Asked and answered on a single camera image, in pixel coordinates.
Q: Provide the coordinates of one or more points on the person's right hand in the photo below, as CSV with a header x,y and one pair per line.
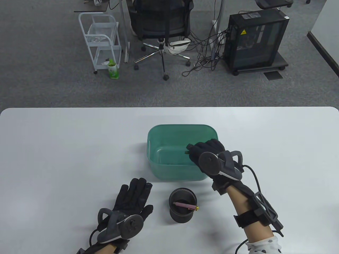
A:
x,y
209,145

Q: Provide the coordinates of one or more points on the person's left hand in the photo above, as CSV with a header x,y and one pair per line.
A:
x,y
132,198

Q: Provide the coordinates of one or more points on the pink fountain pen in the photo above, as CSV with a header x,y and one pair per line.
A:
x,y
182,204

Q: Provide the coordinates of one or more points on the person's right forearm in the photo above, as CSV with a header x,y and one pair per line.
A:
x,y
243,203

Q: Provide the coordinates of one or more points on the person's left forearm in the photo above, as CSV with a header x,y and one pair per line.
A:
x,y
110,250

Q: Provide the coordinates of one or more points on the black white hand tracker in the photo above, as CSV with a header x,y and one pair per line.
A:
x,y
209,160
132,225

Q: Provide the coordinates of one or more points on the green plastic bin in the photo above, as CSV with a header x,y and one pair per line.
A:
x,y
164,172

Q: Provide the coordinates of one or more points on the black mesh pen holder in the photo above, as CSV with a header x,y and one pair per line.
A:
x,y
181,215

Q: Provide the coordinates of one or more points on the grey power strip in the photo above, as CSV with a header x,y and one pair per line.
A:
x,y
214,54

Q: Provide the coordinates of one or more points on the black floor outlet cover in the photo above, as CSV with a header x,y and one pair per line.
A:
x,y
273,75

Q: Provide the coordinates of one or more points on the white bag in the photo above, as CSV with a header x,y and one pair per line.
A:
x,y
177,47

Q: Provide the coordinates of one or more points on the black wheeled platform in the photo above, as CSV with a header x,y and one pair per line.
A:
x,y
280,62

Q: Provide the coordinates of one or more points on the black computer cabinet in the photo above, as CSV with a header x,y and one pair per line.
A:
x,y
254,42

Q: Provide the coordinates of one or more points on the white polka dot sleeve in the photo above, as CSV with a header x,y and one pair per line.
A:
x,y
264,246

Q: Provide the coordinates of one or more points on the white desk leg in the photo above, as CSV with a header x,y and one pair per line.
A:
x,y
126,50
215,26

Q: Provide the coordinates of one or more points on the green drink bottle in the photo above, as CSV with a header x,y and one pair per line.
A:
x,y
113,71

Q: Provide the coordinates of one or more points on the black mesh office chair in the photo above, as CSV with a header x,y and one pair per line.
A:
x,y
159,21

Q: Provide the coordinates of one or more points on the clear plastic bag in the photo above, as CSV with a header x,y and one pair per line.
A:
x,y
96,39

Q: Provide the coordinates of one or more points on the black chair base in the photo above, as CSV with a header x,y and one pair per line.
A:
x,y
272,3

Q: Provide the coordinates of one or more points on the white rolling cart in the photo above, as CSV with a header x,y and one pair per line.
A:
x,y
102,29

